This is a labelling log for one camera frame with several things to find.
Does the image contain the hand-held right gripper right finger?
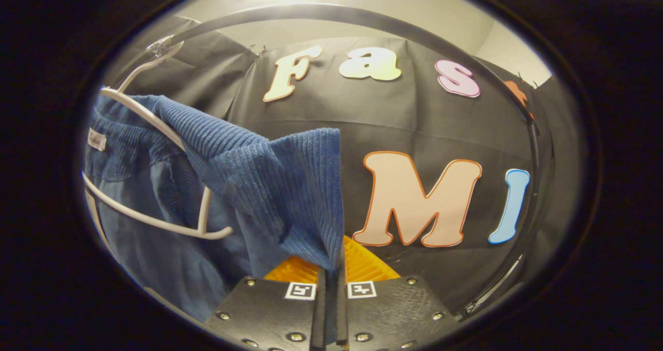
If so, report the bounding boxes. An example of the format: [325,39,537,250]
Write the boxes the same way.
[337,236,459,351]

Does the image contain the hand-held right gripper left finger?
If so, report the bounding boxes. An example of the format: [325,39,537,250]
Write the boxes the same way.
[205,256,328,351]

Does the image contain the blue corduroy jacket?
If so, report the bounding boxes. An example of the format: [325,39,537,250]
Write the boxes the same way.
[83,93,345,323]

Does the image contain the white hanger with taped hook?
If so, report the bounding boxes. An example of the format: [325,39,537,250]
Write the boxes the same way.
[82,40,235,240]

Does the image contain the black backdrop cloth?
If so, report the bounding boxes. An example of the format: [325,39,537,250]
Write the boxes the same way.
[98,14,586,315]

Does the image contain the grey tape wrap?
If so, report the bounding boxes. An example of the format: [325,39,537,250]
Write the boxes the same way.
[147,35,184,59]

